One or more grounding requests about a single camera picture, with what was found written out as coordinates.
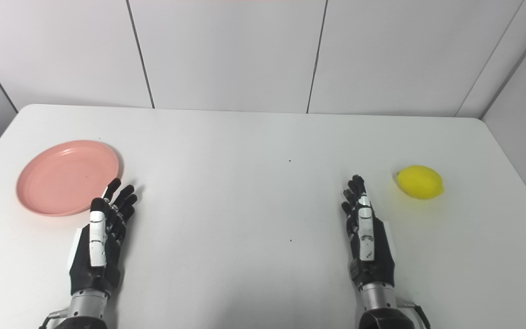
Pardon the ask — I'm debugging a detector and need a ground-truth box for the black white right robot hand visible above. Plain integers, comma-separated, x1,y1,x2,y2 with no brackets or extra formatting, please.
341,175,396,289

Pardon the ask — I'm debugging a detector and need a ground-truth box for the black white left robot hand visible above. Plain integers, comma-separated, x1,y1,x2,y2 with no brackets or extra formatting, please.
68,178,138,297

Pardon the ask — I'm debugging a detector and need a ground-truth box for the yellow lemon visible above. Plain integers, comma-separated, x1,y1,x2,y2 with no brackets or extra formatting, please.
396,165,444,200

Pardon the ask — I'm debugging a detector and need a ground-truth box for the pink round plate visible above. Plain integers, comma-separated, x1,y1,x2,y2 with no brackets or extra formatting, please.
16,140,121,217

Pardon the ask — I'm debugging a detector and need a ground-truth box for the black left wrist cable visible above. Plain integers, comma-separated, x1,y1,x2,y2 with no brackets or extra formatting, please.
39,310,68,329

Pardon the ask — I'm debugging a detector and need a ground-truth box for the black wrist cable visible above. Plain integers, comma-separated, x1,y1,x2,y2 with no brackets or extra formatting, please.
402,302,431,329
39,310,68,329

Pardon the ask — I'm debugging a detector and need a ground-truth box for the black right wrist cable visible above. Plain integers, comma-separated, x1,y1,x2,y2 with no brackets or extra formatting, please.
402,302,431,329

